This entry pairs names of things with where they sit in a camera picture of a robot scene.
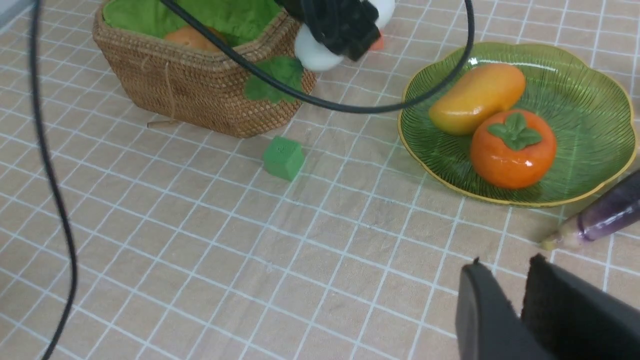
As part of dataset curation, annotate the orange foam cube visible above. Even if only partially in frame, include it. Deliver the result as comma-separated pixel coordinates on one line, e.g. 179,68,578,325
369,33,386,51

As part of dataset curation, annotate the orange persimmon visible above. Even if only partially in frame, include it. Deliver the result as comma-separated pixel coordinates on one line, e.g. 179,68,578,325
470,109,558,191

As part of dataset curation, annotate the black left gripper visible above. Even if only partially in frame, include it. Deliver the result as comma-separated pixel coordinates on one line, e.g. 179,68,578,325
276,0,382,61

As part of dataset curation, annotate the yellow orange mango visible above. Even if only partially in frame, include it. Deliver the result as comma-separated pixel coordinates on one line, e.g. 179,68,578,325
429,63,526,136

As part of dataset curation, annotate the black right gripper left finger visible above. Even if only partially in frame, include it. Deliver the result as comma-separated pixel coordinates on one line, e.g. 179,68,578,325
455,257,554,360

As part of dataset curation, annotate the green foam cube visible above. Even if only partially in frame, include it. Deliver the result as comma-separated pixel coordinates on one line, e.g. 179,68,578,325
262,136,306,182

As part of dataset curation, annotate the purple eggplant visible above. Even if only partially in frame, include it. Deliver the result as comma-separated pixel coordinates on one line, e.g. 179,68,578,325
539,170,640,251

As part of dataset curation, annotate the green glass leaf plate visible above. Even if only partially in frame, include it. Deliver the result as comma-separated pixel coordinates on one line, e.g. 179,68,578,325
397,42,638,208

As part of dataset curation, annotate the beige checked tablecloth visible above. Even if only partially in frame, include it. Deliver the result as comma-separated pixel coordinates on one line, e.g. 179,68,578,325
0,0,639,360

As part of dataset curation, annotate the woven wicker basket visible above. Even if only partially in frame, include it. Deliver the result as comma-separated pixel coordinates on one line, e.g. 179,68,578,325
93,0,316,138

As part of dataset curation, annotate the orange round vegetable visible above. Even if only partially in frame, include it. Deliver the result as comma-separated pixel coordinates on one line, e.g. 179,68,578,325
163,25,221,52

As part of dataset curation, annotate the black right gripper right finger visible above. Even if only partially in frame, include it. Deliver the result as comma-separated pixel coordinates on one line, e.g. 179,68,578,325
520,254,640,360

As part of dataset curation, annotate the white radish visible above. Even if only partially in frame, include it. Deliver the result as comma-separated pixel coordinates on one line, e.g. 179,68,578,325
294,0,396,72

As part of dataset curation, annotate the black left camera cable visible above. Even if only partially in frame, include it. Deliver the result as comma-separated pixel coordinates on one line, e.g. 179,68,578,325
29,0,476,360

